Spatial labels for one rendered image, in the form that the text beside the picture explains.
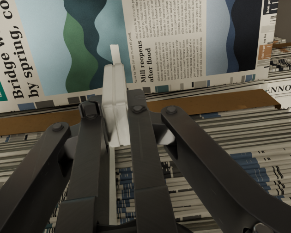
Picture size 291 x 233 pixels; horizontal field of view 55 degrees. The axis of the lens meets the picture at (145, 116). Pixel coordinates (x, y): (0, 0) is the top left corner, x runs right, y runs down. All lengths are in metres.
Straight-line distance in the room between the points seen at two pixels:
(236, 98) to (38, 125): 0.23
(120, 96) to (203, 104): 0.17
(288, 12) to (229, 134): 1.10
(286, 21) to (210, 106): 1.06
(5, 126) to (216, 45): 0.25
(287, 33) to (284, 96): 0.69
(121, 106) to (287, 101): 0.59
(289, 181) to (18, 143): 0.25
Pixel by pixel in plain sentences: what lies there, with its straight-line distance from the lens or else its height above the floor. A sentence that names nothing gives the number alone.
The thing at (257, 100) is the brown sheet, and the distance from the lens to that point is 0.34.
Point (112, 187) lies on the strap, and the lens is 0.22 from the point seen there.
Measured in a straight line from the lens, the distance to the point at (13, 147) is 0.30.
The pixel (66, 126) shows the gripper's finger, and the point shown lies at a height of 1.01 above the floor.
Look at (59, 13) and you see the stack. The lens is 0.32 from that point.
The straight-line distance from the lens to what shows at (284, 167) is 0.26.
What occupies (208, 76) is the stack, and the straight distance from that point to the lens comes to 0.35.
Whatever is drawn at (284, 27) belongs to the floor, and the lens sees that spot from 1.36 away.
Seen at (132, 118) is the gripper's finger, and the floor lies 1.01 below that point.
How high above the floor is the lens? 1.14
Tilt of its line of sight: 59 degrees down
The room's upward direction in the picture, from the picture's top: 168 degrees clockwise
